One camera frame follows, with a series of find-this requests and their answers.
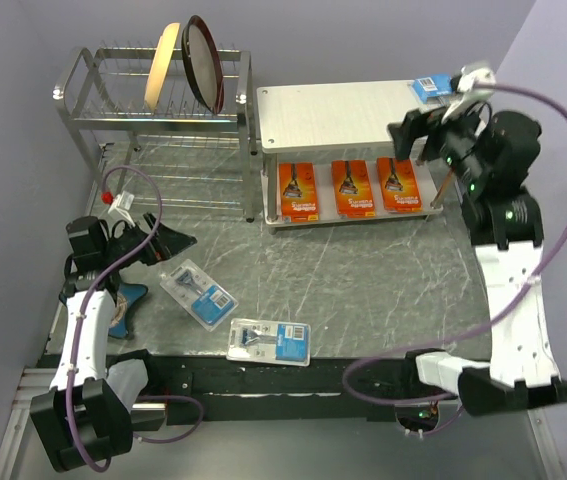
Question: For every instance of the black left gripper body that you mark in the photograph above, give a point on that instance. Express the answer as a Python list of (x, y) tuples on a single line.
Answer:
[(132, 237)]

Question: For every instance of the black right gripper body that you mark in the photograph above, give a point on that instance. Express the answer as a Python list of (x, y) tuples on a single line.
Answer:
[(455, 140)]

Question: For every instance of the blue razor blister pack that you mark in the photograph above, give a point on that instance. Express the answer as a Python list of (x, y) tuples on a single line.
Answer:
[(204, 299), (269, 342), (433, 90)]

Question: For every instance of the orange razor box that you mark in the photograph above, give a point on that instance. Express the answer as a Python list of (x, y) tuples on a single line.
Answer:
[(298, 192), (352, 189), (399, 186)]

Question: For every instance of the blue razor blister pack front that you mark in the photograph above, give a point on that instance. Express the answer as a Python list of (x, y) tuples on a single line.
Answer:
[(269, 342)]

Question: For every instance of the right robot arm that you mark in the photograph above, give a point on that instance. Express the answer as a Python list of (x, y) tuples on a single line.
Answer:
[(507, 237)]

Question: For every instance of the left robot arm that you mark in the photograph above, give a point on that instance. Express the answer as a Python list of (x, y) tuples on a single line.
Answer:
[(85, 417)]

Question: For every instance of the white two-tier shelf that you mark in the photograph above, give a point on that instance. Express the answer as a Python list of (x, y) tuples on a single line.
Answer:
[(322, 123)]

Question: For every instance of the blue star-shaped dish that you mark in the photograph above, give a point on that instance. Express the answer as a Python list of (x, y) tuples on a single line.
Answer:
[(128, 294)]

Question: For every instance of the steel dish rack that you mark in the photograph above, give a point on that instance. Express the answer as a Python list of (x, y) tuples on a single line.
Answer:
[(203, 160)]

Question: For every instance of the cream plate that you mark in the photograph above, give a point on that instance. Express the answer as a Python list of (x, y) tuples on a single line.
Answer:
[(160, 65)]

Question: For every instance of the dark brown plate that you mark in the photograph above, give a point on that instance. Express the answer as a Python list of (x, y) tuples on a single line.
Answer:
[(202, 65)]

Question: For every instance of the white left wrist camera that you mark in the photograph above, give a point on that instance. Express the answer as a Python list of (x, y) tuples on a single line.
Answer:
[(121, 204)]

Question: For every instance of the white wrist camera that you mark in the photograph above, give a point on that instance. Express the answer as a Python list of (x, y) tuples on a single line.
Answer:
[(466, 91), (121, 204)]

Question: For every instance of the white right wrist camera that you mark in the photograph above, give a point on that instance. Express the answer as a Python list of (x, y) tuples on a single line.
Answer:
[(466, 91)]

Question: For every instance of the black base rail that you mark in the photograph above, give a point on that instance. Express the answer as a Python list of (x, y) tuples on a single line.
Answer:
[(244, 391)]

